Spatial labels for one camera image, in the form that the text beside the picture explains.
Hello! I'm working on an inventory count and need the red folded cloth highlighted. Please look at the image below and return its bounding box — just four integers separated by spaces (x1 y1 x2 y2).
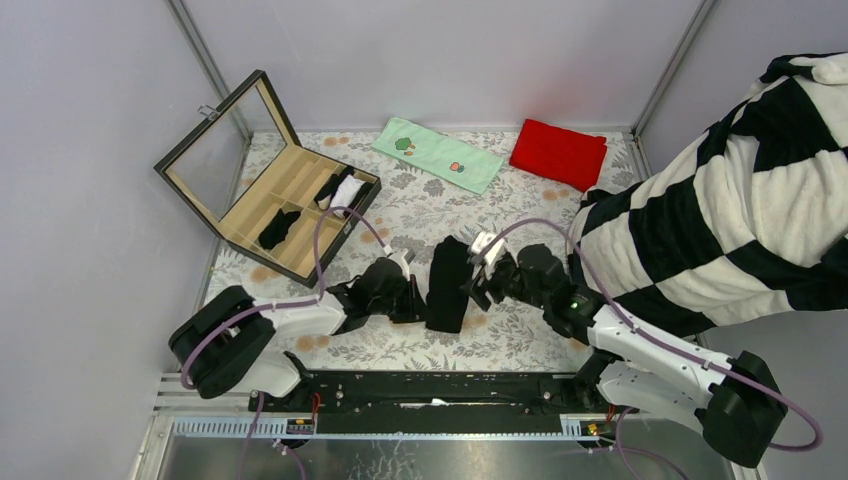
509 119 607 192

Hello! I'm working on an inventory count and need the light green printed cloth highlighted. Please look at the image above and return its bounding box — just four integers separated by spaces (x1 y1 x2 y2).
372 117 504 194

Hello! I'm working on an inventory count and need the white rolled cloth in box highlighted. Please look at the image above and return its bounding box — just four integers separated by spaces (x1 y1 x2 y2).
330 175 368 208

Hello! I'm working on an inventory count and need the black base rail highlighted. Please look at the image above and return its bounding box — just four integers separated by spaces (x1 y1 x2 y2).
248 370 609 435

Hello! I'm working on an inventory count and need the black underwear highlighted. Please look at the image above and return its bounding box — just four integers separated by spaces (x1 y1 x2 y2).
258 209 302 251

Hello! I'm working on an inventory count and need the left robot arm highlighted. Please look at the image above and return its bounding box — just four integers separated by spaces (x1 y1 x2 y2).
168 250 426 411

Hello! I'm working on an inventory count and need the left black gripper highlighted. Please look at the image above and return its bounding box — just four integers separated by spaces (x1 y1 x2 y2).
368 275 434 325

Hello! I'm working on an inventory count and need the black white checkered blanket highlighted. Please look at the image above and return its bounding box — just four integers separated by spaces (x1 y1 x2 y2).
567 52 847 336

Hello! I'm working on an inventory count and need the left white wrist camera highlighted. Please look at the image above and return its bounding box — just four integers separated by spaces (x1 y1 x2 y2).
383 246 415 280

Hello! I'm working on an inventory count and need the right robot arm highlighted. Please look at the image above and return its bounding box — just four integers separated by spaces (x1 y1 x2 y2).
464 233 788 468

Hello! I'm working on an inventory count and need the black wooden compartment box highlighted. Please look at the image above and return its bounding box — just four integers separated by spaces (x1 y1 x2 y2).
154 70 382 287

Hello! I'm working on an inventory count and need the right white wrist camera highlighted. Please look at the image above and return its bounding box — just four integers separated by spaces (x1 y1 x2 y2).
469 231 508 267

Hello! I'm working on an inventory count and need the black rolled sock in box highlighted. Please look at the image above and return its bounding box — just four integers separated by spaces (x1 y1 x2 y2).
313 166 355 211

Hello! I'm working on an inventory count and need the black garment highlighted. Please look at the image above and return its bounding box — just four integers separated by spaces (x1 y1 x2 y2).
426 235 473 334

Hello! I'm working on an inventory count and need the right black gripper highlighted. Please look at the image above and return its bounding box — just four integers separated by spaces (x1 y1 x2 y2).
458 252 548 313

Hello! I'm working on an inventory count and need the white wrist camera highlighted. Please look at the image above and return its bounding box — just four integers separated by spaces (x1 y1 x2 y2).
383 246 415 280
469 231 508 267

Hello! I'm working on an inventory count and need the floral patterned table mat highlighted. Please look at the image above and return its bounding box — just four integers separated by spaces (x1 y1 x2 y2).
192 129 641 374

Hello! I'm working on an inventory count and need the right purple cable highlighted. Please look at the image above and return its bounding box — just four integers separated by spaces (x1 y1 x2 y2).
478 218 825 480

